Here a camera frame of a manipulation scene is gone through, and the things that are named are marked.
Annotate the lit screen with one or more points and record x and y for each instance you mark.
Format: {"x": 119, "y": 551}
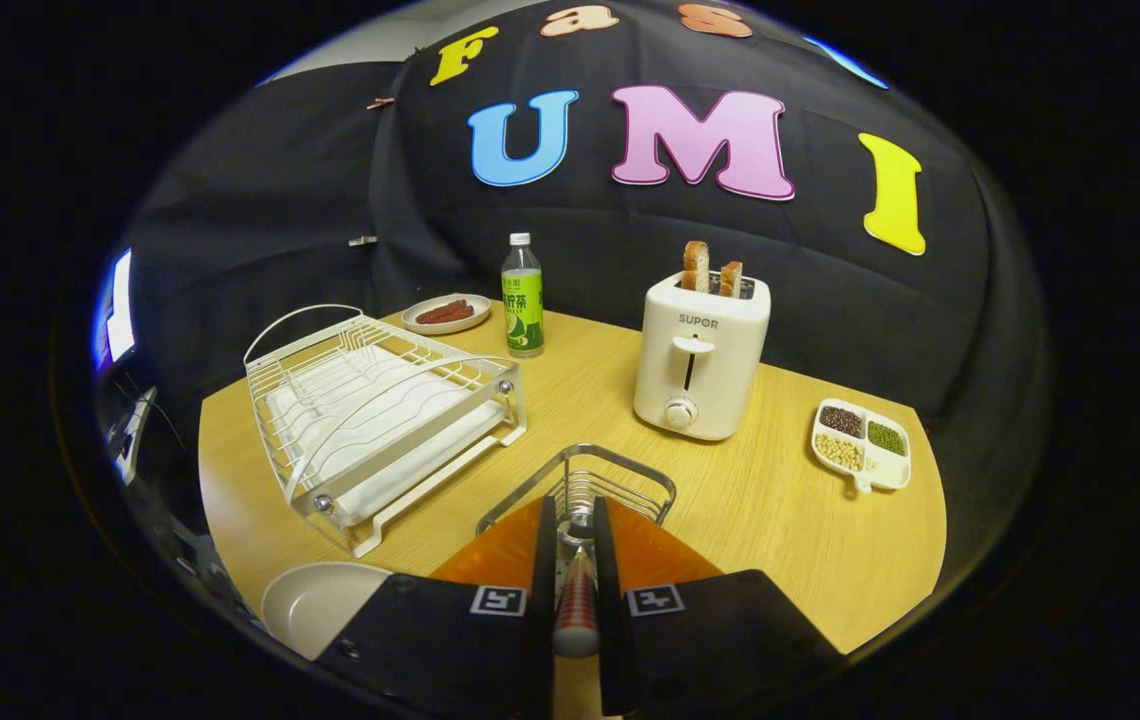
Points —
{"x": 118, "y": 320}

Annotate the pile of pale soybeans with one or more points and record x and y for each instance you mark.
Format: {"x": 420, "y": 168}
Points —
{"x": 838, "y": 452}

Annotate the white divided dish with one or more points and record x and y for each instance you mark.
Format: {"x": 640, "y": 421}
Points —
{"x": 890, "y": 470}

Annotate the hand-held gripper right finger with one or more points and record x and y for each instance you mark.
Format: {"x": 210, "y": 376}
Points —
{"x": 608, "y": 640}

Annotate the small beige dish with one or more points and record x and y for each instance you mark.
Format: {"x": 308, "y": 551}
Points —
{"x": 450, "y": 329}

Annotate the black backdrop cloth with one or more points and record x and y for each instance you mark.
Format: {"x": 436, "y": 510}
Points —
{"x": 580, "y": 230}

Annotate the pile of dark red beans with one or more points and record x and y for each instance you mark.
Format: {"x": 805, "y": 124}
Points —
{"x": 841, "y": 420}

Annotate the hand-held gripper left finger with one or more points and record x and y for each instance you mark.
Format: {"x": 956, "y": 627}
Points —
{"x": 542, "y": 640}

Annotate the toast slice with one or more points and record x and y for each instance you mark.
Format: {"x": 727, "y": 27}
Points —
{"x": 696, "y": 265}
{"x": 731, "y": 280}

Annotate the green label drink bottle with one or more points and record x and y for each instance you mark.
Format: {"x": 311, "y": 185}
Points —
{"x": 523, "y": 320}

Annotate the white toaster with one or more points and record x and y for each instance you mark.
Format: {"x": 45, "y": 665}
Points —
{"x": 720, "y": 380}

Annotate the pile of green beans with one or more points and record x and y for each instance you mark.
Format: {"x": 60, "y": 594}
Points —
{"x": 886, "y": 437}

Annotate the red meat slice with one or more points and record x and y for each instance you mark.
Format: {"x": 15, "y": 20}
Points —
{"x": 458, "y": 307}
{"x": 435, "y": 316}

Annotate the beige plate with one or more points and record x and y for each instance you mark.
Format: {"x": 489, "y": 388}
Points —
{"x": 315, "y": 605}

